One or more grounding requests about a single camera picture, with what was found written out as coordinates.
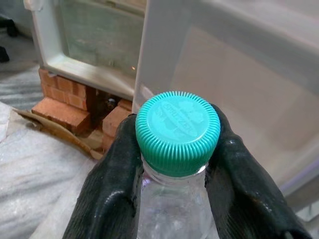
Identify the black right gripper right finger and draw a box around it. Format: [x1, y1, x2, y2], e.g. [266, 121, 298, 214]
[204, 102, 314, 239]

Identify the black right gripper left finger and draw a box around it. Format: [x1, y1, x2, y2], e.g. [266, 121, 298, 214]
[62, 114, 145, 239]

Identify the brown cardboard sheet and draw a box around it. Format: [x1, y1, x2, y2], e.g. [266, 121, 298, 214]
[13, 108, 103, 160]

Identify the clear bottle with teal cap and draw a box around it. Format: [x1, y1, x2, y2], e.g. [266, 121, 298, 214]
[135, 91, 221, 239]

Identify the white fridge body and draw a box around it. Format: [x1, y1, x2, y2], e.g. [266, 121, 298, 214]
[23, 0, 148, 100]

